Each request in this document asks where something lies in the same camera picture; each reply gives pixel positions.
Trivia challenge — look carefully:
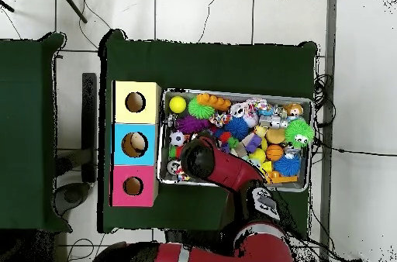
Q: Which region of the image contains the green spiky ball with eyes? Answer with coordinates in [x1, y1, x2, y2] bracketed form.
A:
[284, 119, 315, 149]

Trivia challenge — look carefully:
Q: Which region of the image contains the clear mesh bin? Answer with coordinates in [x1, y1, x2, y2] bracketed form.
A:
[157, 88, 313, 194]

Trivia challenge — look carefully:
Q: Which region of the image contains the orange toy block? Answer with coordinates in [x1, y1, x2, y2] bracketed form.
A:
[195, 92, 233, 112]

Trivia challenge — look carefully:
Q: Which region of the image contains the dark green tablecloth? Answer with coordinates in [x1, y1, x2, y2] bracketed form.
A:
[0, 33, 73, 233]
[98, 29, 318, 233]

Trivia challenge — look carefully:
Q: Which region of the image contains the yellow ball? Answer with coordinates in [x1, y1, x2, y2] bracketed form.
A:
[168, 95, 188, 114]

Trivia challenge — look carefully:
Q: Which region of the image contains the black flat panel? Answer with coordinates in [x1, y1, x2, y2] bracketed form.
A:
[81, 72, 98, 184]

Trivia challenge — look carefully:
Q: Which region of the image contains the small soccer ball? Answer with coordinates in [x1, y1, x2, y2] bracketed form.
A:
[169, 130, 187, 147]

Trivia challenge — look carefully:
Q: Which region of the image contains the blue spiky ball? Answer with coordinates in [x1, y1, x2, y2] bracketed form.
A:
[223, 115, 251, 141]

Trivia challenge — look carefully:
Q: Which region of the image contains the black tripod leg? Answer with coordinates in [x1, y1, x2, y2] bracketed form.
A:
[0, 0, 16, 14]
[55, 0, 88, 24]

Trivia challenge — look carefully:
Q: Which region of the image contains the purple building block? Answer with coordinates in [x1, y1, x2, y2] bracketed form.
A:
[244, 133, 263, 153]

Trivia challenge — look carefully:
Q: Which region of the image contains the small basketball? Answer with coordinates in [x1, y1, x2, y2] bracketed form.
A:
[265, 143, 285, 162]

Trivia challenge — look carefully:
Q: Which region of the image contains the wooden box with three holes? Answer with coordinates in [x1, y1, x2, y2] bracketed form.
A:
[110, 80, 162, 208]

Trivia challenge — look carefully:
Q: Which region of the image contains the purple spiky ball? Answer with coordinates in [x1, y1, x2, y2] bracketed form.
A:
[176, 115, 212, 134]

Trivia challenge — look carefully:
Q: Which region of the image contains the silver toy robot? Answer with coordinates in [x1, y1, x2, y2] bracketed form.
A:
[259, 114, 289, 130]

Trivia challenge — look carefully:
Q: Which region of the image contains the black floor cable with plug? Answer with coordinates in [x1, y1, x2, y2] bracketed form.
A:
[312, 137, 397, 157]

